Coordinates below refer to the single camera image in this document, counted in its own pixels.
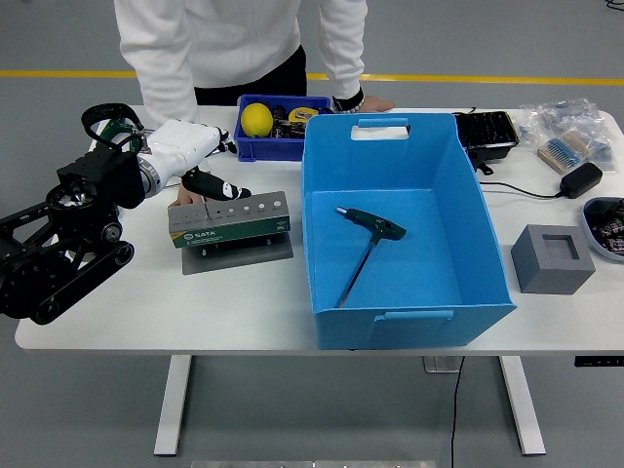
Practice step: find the grey metal base plate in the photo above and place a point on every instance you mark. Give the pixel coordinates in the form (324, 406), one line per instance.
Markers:
(234, 261)

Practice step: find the dark round part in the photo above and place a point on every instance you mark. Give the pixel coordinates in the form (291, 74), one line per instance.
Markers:
(279, 112)

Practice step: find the person's right forearm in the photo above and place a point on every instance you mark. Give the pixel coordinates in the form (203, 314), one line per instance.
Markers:
(166, 97)

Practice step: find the black and white wristband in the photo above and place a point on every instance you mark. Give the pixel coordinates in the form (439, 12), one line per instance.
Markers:
(348, 103)

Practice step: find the light blue rimmed bowl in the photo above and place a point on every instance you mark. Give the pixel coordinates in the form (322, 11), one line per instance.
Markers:
(592, 239)

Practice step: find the large light blue bin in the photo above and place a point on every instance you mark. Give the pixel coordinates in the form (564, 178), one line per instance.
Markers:
(439, 244)

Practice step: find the person's left hand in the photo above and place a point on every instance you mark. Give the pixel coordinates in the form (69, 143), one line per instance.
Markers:
(378, 104)

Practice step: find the black table control panel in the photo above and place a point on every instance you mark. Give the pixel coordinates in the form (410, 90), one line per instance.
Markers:
(599, 362)

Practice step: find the yellow tape measure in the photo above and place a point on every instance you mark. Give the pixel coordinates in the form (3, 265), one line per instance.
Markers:
(301, 114)

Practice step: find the yellow lemon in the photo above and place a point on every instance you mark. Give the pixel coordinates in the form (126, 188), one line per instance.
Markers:
(256, 119)

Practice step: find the person's right hand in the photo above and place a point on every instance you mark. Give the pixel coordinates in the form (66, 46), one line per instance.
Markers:
(186, 196)

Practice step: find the black plastic tray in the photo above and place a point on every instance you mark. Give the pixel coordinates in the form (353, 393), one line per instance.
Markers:
(487, 131)

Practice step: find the white table leg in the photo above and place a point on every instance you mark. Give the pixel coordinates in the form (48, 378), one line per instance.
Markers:
(173, 404)
(521, 404)

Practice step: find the black power adapter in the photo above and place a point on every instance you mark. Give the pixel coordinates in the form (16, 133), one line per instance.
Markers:
(580, 180)

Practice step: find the grey block with square recess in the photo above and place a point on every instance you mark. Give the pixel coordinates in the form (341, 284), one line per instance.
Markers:
(536, 273)

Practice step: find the green grey wrench holder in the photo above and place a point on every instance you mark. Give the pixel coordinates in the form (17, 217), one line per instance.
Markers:
(234, 234)

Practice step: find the clear bags of small parts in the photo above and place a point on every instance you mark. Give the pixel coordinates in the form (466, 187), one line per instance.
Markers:
(560, 114)

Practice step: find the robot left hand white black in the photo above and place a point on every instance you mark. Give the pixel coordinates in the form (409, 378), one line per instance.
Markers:
(180, 146)

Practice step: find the person's left forearm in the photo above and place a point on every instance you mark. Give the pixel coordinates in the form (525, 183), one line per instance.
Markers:
(343, 63)

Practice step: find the small dark blue bin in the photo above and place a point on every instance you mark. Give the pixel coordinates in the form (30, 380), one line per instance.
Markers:
(268, 148)

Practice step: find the blue resistor strip bundle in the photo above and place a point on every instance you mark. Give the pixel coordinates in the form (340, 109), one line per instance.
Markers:
(560, 151)

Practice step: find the black circuit boards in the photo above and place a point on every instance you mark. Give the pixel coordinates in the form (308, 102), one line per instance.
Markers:
(609, 224)

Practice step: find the person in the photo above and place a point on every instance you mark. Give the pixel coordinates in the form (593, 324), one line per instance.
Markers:
(234, 39)

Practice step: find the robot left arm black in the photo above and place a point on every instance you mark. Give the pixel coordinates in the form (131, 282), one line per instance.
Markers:
(107, 180)

